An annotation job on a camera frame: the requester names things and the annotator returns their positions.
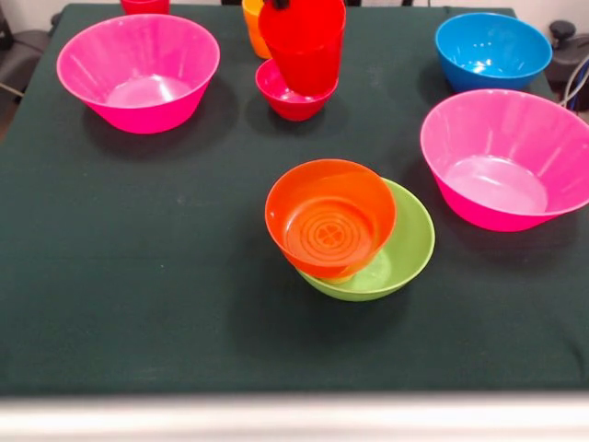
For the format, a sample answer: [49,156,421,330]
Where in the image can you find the green bowl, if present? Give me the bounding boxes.
[295,178,436,303]

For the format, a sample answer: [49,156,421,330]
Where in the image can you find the black pedestal leg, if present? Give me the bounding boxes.
[549,20,589,87]

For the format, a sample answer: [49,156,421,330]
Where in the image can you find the blue bowl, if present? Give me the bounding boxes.
[434,12,553,93]

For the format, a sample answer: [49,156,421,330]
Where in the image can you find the orange bowl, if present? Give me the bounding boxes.
[264,158,398,280]

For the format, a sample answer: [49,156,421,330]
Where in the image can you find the crimson cup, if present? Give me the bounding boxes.
[120,0,170,16]

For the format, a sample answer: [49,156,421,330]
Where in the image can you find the small crimson bowl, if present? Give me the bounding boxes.
[255,58,340,122]

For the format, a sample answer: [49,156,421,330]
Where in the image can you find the dark green tablecloth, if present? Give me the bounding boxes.
[0,3,589,397]

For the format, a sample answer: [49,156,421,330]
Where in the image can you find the red cup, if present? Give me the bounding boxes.
[258,0,347,97]

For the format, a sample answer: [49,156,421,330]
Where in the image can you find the large pink bowl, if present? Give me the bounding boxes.
[420,88,589,233]
[55,13,221,135]

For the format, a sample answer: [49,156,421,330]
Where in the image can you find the orange cup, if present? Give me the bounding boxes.
[242,0,273,60]

